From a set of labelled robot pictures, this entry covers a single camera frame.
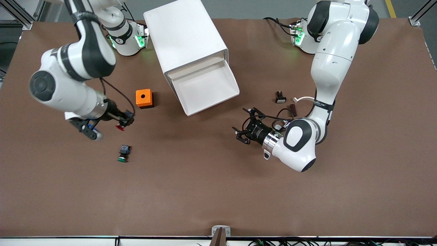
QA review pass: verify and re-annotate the grey mounting bracket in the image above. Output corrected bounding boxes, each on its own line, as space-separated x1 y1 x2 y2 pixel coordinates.
211 225 231 237

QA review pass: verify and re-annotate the aluminium frame profile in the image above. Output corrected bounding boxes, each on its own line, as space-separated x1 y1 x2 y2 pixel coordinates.
409 0 437 27
0 0 46 31

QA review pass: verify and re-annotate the green mushroom push button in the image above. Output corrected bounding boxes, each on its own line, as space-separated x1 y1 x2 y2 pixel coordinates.
117 145 132 163

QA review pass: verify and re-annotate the black base power cable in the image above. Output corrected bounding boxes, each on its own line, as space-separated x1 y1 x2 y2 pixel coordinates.
263 16 295 36

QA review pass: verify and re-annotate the orange push button enclosure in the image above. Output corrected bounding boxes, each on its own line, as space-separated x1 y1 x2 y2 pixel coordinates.
136 89 154 109

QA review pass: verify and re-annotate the white plastic drawer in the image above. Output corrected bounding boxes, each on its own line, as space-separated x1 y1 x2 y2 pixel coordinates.
167 51 226 80
170 56 240 117

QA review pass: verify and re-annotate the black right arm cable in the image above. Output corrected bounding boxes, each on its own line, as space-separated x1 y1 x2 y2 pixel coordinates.
99 78 136 117

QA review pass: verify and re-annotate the brown vertical post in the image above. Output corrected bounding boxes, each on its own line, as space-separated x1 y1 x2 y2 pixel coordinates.
209 228 227 246

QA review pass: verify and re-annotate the brown table cover mat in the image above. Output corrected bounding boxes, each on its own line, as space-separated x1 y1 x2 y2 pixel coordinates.
0 17 437 238

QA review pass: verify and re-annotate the white drawer cabinet housing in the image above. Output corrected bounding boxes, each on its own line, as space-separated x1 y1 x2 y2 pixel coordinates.
143 0 229 82

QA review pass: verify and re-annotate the red mushroom push button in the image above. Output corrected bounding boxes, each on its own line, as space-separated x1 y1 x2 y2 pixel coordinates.
115 109 135 132

